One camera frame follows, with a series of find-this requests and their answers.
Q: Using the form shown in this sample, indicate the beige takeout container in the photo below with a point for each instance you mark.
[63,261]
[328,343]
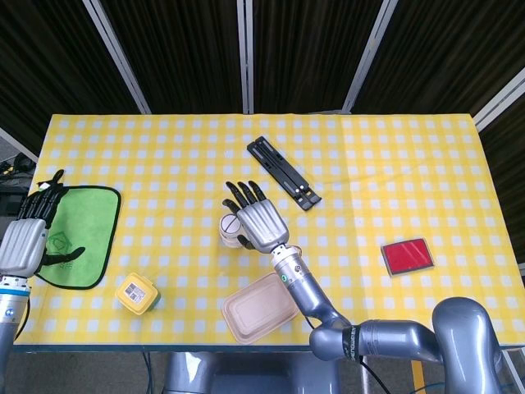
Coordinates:
[258,308]

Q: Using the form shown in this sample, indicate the black folding stand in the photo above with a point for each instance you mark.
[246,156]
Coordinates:
[283,172]

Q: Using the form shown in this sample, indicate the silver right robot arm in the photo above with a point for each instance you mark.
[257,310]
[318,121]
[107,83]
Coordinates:
[389,336]

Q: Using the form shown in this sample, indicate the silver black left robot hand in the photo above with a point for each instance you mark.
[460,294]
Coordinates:
[22,246]

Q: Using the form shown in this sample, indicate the white paper cup blue flower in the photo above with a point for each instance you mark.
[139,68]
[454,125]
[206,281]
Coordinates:
[229,242]

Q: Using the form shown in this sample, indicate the blue-flower paper cup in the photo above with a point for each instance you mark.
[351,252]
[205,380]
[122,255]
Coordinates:
[230,225]

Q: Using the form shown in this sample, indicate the grey robot base column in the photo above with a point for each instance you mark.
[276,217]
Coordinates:
[246,377]

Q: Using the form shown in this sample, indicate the white partition post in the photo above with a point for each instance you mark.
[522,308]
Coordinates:
[498,100]
[119,57]
[245,57]
[18,144]
[367,57]

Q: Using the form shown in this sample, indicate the green box yellow lid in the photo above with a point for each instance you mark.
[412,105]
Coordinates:
[136,292]

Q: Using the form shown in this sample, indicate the green cloth black edge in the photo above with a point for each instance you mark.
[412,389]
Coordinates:
[90,230]

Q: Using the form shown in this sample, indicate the white paper cup fern print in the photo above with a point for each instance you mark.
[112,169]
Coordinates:
[230,246]

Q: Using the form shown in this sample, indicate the yellow white checkered tablecloth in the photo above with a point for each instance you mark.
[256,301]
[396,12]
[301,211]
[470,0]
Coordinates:
[369,184]

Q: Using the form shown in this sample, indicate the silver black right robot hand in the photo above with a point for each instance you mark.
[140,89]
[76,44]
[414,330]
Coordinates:
[262,223]

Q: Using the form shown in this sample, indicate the red pad black frame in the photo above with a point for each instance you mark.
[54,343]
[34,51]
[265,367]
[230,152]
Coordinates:
[407,256]

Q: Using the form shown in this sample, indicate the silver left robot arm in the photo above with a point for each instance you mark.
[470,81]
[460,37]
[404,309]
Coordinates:
[10,320]

